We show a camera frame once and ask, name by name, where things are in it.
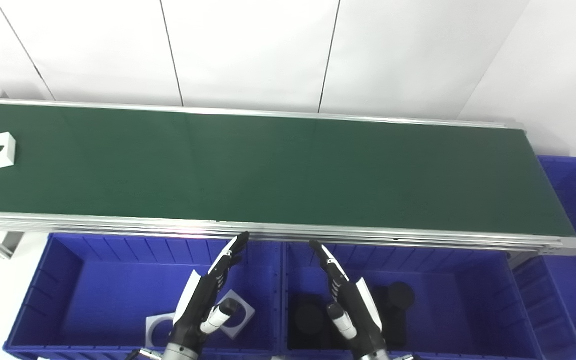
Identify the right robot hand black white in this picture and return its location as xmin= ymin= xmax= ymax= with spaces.
xmin=309 ymin=240 xmax=390 ymax=357

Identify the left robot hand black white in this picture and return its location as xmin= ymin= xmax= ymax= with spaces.
xmin=170 ymin=231 xmax=250 ymax=351

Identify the blue plastic bin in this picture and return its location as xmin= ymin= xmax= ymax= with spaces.
xmin=280 ymin=241 xmax=544 ymax=360
xmin=3 ymin=232 xmax=285 ymax=360
xmin=513 ymin=156 xmax=576 ymax=360

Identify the green conveyor belt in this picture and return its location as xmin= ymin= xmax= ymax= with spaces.
xmin=0 ymin=102 xmax=576 ymax=238
xmin=0 ymin=97 xmax=576 ymax=257

